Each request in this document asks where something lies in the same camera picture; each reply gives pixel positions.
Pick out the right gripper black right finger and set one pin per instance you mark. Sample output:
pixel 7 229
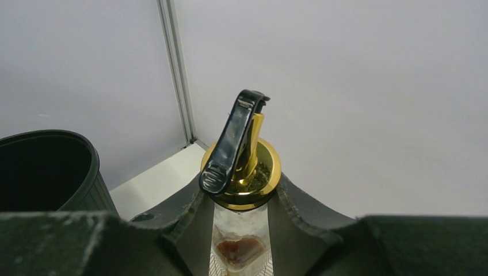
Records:
pixel 309 238

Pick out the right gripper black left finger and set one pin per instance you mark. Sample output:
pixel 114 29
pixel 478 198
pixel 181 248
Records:
pixel 172 238

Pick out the glass bottle with brown sauce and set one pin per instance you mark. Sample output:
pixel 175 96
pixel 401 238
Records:
pixel 240 173

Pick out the black ribbed trash bin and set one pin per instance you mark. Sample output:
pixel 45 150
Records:
pixel 52 170

